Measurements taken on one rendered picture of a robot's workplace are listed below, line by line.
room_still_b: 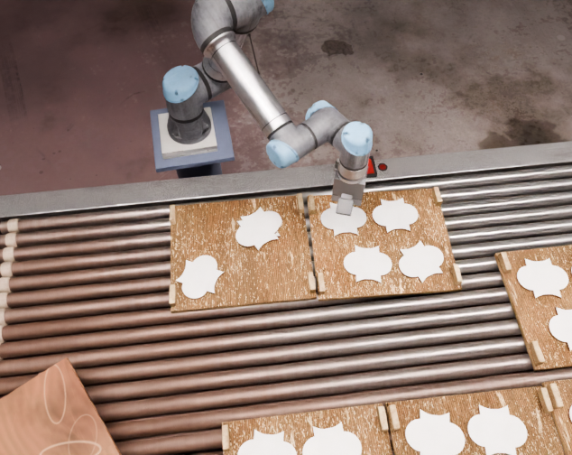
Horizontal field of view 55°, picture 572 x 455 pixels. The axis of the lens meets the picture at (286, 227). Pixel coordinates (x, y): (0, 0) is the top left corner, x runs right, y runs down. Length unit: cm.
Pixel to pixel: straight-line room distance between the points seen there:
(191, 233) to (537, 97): 244
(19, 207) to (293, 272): 89
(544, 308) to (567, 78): 226
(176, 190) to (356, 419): 88
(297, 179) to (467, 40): 223
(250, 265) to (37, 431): 68
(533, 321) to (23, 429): 133
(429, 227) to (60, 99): 242
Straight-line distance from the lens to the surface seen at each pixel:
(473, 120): 334
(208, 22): 144
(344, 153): 140
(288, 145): 135
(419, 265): 165
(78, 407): 146
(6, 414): 152
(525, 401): 160
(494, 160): 197
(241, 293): 158
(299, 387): 151
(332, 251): 164
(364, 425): 148
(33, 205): 191
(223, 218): 170
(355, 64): 350
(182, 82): 181
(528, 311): 169
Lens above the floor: 238
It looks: 60 degrees down
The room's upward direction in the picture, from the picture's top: straight up
